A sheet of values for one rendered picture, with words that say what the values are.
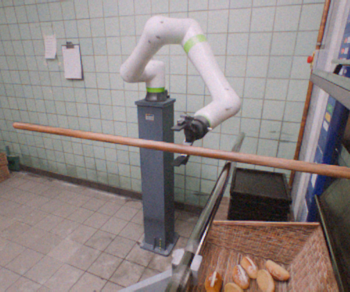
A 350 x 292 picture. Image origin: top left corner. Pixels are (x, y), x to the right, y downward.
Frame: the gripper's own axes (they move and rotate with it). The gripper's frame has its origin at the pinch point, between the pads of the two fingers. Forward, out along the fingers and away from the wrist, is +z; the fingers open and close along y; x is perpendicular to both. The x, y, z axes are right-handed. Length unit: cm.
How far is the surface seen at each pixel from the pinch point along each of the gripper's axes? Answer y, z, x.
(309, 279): 47, -8, -49
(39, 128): 1, 2, 61
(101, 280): 120, -23, 66
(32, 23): -58, -119, 201
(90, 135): 0.2, 1.5, 34.5
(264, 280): 56, -9, -35
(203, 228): 2.4, 32.0, -18.1
